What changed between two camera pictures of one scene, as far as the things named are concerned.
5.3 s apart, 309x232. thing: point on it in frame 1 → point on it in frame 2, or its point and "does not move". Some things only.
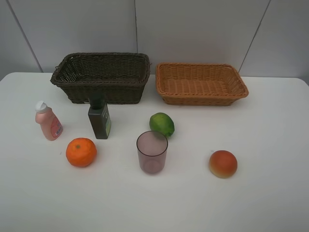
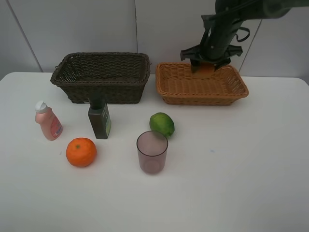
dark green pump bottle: [99, 115] does not move
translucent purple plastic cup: [152, 147] does not move
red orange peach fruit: [222, 164] → [205, 69]
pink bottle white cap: [52, 128] does not move
